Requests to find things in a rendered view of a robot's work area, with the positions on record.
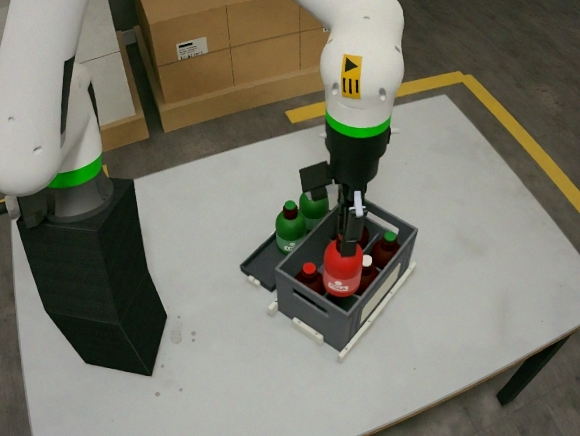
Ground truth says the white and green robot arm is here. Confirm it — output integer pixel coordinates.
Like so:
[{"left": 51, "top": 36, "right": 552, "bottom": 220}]
[{"left": 0, "top": 0, "right": 404, "bottom": 228}]

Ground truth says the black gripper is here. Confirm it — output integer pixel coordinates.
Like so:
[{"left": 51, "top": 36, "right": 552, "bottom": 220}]
[{"left": 329, "top": 154, "right": 379, "bottom": 257}]

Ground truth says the grey divided crate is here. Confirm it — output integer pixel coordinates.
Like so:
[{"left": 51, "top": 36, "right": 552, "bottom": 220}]
[{"left": 275, "top": 199, "right": 418, "bottom": 352}]

